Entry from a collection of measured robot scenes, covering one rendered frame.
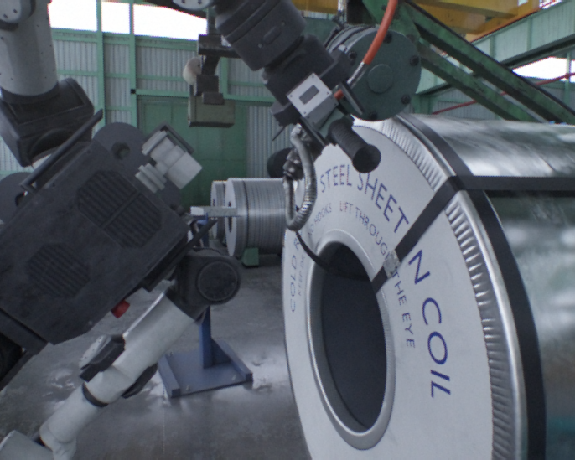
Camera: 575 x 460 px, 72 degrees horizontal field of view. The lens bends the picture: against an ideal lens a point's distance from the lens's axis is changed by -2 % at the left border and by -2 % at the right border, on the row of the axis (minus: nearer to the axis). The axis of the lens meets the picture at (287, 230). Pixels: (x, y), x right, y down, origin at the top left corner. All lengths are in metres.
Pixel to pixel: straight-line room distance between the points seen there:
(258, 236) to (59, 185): 5.31
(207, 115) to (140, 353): 1.26
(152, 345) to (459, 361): 0.56
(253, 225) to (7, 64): 5.22
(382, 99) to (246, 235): 5.21
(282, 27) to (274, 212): 5.42
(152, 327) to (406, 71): 0.66
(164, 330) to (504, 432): 0.60
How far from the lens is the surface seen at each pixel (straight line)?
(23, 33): 0.70
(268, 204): 5.88
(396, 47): 0.71
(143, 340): 0.85
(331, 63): 0.54
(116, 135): 12.12
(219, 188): 8.24
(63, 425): 0.97
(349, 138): 0.61
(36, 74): 0.75
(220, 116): 1.89
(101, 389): 0.91
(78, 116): 0.82
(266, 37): 0.49
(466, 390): 0.72
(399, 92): 0.73
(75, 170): 0.66
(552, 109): 2.19
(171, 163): 0.85
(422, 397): 0.83
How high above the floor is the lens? 1.17
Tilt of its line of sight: 6 degrees down
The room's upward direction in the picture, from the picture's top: straight up
